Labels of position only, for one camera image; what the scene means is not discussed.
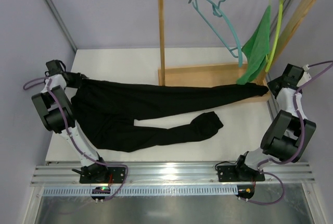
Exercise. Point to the black trousers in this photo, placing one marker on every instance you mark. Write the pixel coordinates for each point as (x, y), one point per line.
(106, 112)

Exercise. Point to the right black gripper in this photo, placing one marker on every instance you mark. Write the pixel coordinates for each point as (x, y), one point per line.
(273, 86)

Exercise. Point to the aluminium mounting rail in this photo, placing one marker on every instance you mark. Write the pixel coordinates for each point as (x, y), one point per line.
(158, 173)

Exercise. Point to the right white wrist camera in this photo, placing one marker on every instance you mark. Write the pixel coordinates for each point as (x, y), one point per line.
(306, 77)

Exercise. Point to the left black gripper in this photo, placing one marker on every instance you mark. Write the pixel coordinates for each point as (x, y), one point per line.
(75, 78)

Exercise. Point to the green microfibre cloth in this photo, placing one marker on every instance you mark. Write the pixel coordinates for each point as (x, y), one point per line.
(256, 49)

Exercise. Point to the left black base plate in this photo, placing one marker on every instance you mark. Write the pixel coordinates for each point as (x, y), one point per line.
(114, 174)

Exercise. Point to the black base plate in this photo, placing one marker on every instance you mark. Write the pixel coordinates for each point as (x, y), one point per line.
(114, 174)
(234, 173)

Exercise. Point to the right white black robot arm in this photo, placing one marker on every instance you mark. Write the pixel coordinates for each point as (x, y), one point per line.
(289, 133)

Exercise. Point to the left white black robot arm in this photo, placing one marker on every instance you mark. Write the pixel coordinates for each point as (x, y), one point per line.
(56, 114)

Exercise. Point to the grey slotted cable duct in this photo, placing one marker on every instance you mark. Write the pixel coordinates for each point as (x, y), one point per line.
(150, 190)

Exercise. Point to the lime green plastic hanger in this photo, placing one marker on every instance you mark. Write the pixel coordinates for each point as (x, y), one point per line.
(270, 56)

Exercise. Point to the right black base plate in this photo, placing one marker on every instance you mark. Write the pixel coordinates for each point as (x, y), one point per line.
(234, 173)

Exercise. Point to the wooden clothes rack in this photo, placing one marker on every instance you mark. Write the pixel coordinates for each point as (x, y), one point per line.
(220, 74)

